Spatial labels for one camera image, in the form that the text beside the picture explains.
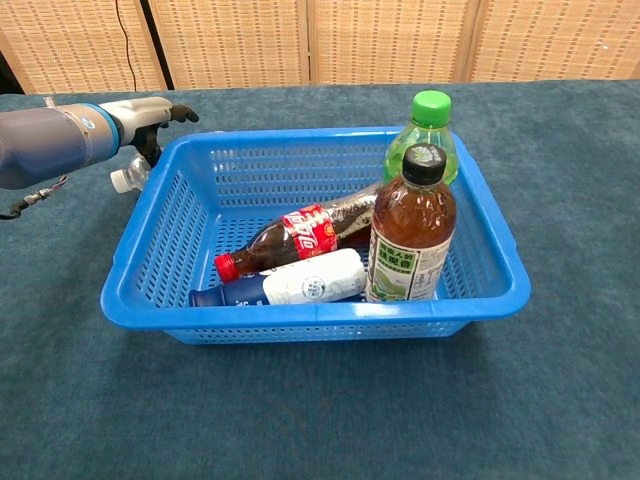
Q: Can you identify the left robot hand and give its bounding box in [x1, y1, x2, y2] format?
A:
[99, 96, 200, 169]

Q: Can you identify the clear water bottle white cap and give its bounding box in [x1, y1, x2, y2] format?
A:
[109, 154, 151, 194]

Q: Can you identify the cola bottle red cap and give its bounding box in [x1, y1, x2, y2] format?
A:
[213, 180, 384, 284]

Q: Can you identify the white bottle blue cap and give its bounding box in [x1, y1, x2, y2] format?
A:
[188, 248, 367, 309]

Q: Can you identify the green tea bottle green cap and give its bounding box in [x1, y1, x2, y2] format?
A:
[383, 89, 460, 187]

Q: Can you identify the brown drink bottle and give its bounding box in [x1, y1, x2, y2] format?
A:
[364, 143, 458, 304]

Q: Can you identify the blue plastic basket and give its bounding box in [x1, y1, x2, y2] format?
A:
[99, 125, 533, 346]

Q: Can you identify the black tripod stand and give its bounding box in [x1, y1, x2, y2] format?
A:
[139, 0, 175, 91]

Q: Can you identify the bamboo folding screen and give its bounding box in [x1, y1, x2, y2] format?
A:
[0, 0, 640, 96]

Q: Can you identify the dark teal table mat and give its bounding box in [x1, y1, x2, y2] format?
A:
[0, 79, 640, 480]

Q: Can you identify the thin black hanging cable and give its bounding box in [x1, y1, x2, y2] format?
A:
[114, 0, 139, 92]

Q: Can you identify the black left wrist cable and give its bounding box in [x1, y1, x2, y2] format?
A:
[0, 174, 69, 221]

